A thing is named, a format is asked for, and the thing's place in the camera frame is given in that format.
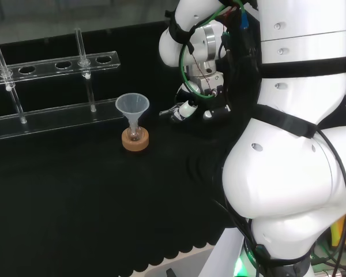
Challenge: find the green cable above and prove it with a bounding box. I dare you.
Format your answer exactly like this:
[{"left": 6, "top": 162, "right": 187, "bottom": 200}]
[{"left": 179, "top": 0, "right": 247, "bottom": 99}]

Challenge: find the black cloth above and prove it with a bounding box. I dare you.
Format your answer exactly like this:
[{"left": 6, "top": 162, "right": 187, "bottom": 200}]
[{"left": 0, "top": 20, "right": 346, "bottom": 275}]

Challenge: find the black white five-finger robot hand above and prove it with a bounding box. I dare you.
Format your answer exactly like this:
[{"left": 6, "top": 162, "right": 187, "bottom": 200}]
[{"left": 170, "top": 70, "right": 231, "bottom": 123}]

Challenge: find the cork ring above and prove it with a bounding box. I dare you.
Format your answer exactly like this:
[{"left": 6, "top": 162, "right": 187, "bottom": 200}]
[{"left": 121, "top": 128, "right": 149, "bottom": 151}]

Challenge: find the small round-bottom glass flask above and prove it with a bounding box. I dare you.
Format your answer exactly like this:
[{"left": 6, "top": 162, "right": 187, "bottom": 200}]
[{"left": 126, "top": 121, "right": 144, "bottom": 143}]

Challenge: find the clear acrylic funnel stand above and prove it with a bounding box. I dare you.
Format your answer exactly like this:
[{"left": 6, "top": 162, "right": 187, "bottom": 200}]
[{"left": 0, "top": 27, "right": 126, "bottom": 141}]

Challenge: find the clear plastic funnel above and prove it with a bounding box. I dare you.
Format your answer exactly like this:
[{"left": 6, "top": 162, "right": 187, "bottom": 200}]
[{"left": 115, "top": 92, "right": 149, "bottom": 130}]

